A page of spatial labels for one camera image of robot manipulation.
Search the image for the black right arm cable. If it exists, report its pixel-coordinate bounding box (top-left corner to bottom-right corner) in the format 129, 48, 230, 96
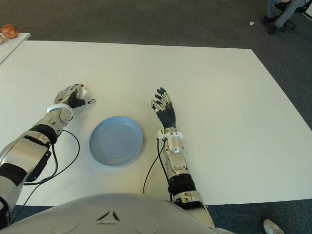
142, 137, 175, 195

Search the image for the white side table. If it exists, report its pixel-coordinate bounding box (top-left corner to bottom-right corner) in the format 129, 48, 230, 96
0, 32, 32, 65

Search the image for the grey robot torso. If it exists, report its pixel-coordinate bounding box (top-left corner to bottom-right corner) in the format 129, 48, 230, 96
0, 192, 213, 234

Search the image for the white shoe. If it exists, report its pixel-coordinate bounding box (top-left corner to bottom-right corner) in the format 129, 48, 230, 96
262, 218, 286, 234

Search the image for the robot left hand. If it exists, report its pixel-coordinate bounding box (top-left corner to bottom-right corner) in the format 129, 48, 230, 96
54, 83, 97, 109

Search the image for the seated person in jeans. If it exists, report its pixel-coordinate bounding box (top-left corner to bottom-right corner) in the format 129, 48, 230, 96
266, 0, 303, 35

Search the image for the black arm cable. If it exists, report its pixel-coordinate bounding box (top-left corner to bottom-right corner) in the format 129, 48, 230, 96
11, 130, 80, 224
142, 137, 175, 195

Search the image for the blue round plate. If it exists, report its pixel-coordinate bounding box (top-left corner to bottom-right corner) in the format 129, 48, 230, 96
89, 116, 146, 167

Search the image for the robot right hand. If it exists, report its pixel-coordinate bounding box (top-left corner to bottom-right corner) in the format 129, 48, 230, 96
150, 86, 177, 129

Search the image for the reddish brown bread roll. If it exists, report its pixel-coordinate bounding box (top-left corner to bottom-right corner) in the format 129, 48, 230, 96
0, 24, 19, 39

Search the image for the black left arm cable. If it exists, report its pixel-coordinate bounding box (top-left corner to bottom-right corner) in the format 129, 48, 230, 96
11, 130, 80, 224

